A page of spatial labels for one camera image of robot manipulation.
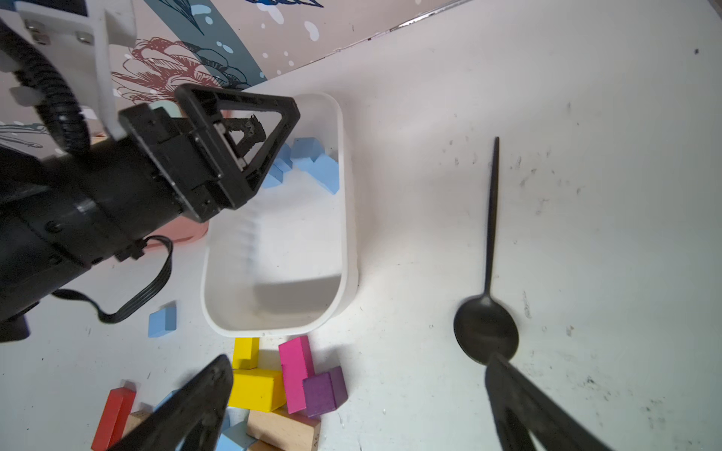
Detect black spoon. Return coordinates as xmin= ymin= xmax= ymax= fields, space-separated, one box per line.
xmin=453 ymin=136 xmax=519 ymax=366

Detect magenta rectangular block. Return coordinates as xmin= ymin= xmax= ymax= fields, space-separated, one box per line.
xmin=278 ymin=336 xmax=315 ymax=413

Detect natural wood block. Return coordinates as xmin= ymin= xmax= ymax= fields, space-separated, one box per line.
xmin=246 ymin=408 xmax=322 ymax=451

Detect blue rectangular block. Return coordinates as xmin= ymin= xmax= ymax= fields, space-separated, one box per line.
xmin=148 ymin=304 xmax=177 ymax=338

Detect pink plastic tray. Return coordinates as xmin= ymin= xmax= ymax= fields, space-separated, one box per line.
xmin=152 ymin=216 xmax=209 ymax=245

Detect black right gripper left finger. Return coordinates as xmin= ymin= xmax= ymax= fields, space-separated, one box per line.
xmin=111 ymin=354 xmax=233 ymax=451

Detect blue cube block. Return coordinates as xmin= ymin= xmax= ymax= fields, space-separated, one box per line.
xmin=291 ymin=137 xmax=325 ymax=171
xmin=261 ymin=144 xmax=293 ymax=189
xmin=308 ymin=154 xmax=340 ymax=195

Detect red rectangular block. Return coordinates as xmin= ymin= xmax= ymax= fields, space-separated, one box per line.
xmin=90 ymin=387 xmax=137 ymax=451

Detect yellow striped block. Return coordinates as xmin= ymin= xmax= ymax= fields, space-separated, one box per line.
xmin=229 ymin=368 xmax=287 ymax=413

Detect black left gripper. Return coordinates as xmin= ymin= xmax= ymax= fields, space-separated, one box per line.
xmin=118 ymin=84 xmax=300 ymax=223

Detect white rectangular plastic bin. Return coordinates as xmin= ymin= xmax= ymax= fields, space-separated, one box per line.
xmin=201 ymin=93 xmax=359 ymax=338

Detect small yellow block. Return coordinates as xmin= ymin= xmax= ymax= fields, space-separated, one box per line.
xmin=232 ymin=337 xmax=259 ymax=370

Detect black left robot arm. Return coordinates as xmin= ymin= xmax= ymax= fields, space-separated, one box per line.
xmin=1 ymin=84 xmax=300 ymax=342

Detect purple cube block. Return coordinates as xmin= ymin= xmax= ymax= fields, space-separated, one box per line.
xmin=303 ymin=366 xmax=349 ymax=418

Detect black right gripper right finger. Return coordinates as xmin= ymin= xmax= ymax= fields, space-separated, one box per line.
xmin=485 ymin=353 xmax=608 ymax=450

